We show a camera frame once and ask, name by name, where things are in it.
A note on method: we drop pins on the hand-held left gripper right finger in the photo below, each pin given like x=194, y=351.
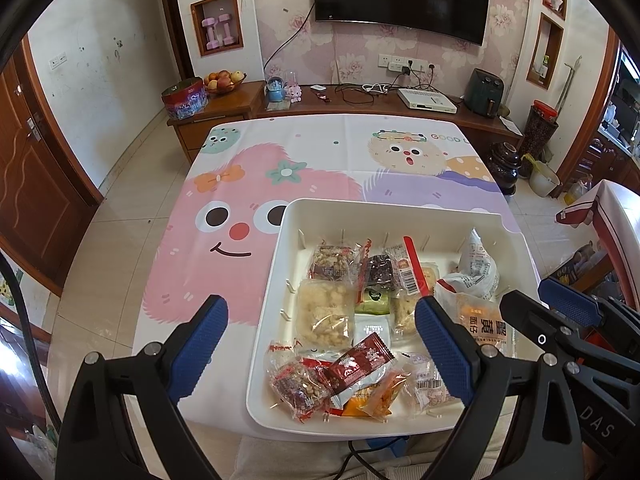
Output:
x=447, y=350

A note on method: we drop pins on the clear bag yellow puffs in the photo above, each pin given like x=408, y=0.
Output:
x=322, y=315

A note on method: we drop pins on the white wall socket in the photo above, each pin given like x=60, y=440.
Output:
x=402, y=62

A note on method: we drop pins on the white puffy snack bag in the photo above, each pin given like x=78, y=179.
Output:
x=477, y=265

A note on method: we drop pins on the clear yellow cake packet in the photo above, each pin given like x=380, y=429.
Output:
x=404, y=312

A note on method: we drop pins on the clear orange biscuit packet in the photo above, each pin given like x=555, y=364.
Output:
x=385, y=392

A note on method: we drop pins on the tan label snack packet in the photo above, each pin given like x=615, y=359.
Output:
x=472, y=317

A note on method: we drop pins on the white plastic tray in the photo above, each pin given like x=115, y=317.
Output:
x=375, y=217

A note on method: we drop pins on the white paper sheet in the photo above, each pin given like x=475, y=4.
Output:
x=510, y=126

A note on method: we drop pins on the green snack packet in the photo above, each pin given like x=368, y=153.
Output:
x=372, y=301

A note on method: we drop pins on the blue snow globe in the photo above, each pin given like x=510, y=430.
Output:
x=275, y=89

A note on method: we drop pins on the red purple round tin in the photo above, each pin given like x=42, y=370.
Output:
x=185, y=100

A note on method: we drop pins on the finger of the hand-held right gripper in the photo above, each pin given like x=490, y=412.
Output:
x=570, y=302
x=525, y=305

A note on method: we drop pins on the wooden door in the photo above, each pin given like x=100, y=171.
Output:
x=40, y=170

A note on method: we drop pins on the pink dumbbell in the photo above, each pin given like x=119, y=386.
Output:
x=210, y=32
x=227, y=30

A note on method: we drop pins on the yellow plastic bottle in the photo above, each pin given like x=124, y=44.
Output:
x=577, y=190

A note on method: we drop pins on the white red-trimmed cloth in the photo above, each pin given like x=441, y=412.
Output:
x=617, y=215

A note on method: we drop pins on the basket of fruit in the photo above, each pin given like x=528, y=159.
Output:
x=225, y=81

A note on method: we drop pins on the wooden television cabinet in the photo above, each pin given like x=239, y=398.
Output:
x=350, y=106

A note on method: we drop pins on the clear nut bar packet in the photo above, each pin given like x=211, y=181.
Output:
x=295, y=385
x=327, y=262

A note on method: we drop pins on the red-edged brownie packet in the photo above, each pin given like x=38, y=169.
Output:
x=381, y=271

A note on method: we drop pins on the dark brown stacked pot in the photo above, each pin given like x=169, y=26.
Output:
x=502, y=165

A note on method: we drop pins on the dark printed box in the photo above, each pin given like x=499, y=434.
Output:
x=575, y=262

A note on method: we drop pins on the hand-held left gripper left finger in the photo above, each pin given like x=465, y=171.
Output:
x=200, y=345

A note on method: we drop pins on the dark red snack packet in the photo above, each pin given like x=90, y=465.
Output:
x=357, y=365

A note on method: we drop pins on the pink toy figurine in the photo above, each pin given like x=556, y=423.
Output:
x=294, y=92

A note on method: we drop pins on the orange white snack packet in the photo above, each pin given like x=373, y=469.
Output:
x=350, y=404

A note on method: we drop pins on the clear white patterned packet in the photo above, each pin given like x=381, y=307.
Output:
x=427, y=385

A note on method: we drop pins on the white set-top box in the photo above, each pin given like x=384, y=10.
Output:
x=427, y=101

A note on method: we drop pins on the red-edged yellow cake packet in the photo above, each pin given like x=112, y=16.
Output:
x=411, y=280

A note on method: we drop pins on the dark green air fryer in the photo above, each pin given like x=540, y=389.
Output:
x=484, y=92

